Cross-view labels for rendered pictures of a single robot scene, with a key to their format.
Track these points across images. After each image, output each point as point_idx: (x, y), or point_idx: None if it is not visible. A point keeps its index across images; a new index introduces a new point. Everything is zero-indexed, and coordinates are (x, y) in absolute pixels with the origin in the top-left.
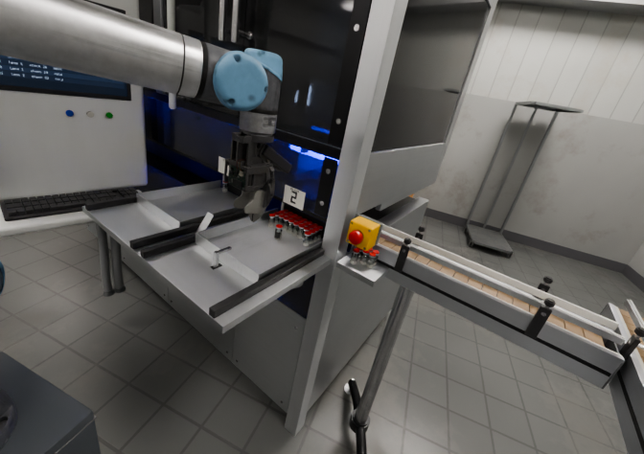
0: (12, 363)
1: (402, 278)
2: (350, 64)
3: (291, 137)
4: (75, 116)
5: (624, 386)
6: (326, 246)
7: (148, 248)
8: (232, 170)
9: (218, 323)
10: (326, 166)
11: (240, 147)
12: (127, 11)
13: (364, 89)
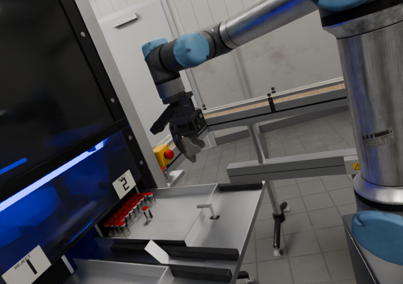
0: (377, 273)
1: (170, 169)
2: (94, 59)
3: (90, 140)
4: None
5: (210, 124)
6: (161, 186)
7: (229, 251)
8: (196, 120)
9: (264, 183)
10: (126, 135)
11: (190, 102)
12: None
13: (113, 71)
